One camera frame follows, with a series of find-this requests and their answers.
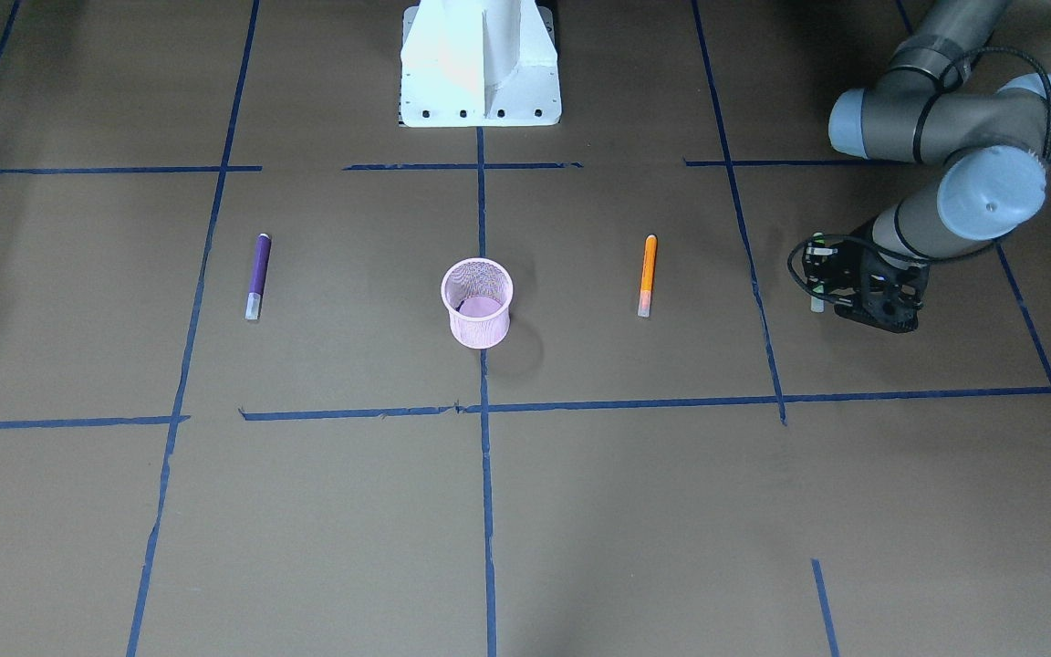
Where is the purple highlighter pen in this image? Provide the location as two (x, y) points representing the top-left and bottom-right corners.
(245, 233), (272, 323)

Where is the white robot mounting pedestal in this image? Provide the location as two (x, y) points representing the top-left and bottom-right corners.
(398, 1), (563, 129)

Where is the orange highlighter pen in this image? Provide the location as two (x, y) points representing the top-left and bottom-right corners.
(637, 235), (658, 319)

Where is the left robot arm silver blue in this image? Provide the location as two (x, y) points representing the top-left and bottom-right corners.
(794, 1), (1051, 334)

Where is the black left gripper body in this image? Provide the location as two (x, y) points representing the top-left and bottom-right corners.
(831, 240), (930, 334)

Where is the pink mesh pen holder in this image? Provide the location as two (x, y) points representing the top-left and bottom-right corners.
(441, 256), (515, 349)

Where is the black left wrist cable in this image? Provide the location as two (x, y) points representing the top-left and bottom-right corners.
(787, 46), (1051, 302)

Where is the green highlighter pen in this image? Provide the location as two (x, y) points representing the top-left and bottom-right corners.
(802, 232), (826, 315)

